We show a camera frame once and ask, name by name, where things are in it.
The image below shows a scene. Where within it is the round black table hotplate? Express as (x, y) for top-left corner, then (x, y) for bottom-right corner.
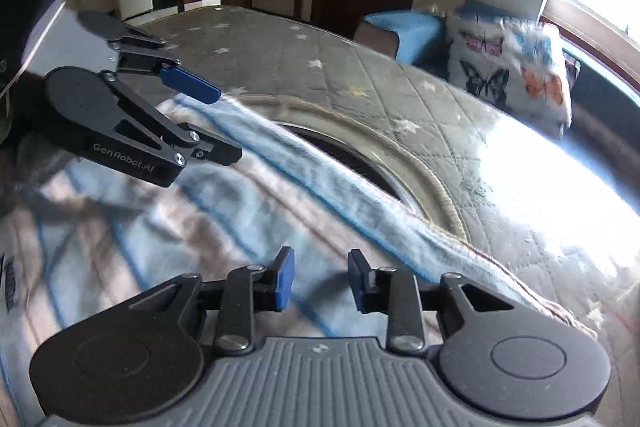
(282, 124), (418, 215)

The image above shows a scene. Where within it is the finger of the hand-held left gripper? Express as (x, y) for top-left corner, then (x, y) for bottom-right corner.
(82, 72), (243, 188)
(77, 9), (222, 104)

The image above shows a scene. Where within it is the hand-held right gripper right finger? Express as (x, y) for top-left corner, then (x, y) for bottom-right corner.
(347, 249), (516, 354)

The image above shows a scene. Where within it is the grey star quilted table cover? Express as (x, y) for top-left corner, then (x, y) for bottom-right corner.
(145, 4), (640, 408)

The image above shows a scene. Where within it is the blue cushion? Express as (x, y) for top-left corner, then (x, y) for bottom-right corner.
(362, 9), (446, 68)

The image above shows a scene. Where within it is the butterfly print pillow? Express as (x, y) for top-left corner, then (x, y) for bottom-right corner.
(447, 0), (573, 138)

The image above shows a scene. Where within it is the striped blue pink blanket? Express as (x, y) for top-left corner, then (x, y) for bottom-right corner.
(0, 94), (598, 427)

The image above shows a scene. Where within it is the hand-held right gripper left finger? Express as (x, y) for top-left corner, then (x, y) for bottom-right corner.
(129, 247), (296, 356)

